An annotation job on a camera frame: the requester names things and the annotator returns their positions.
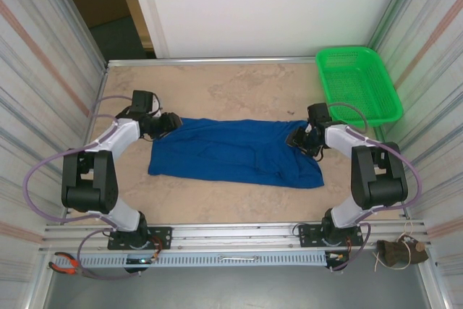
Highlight aluminium mounting rail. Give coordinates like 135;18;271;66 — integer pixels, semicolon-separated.
38;220;433;254

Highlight blue t-shirt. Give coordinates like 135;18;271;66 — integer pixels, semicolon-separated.
147;117;326;190

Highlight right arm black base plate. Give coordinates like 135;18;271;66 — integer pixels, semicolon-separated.
298;224;365;249

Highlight aluminium table edge bar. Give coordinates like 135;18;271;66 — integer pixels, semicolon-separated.
106;56;318;68

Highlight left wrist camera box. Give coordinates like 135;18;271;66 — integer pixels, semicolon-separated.
150;93;163;119

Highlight green plastic mesh basket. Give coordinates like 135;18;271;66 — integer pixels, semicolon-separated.
315;46;404;130

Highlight orange-handled pliers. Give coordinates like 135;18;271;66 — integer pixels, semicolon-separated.
48;250;99;280

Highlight red black wire bundle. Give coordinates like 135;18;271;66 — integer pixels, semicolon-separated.
339;238;357;263
150;235;163;263

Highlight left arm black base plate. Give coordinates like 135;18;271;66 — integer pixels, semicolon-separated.
107;227;173;251

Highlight brown cloth pouch with string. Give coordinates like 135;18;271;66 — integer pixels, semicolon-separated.
374;221;430;272

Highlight grey slotted cable duct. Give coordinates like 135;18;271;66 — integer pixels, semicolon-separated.
77;253;328;268

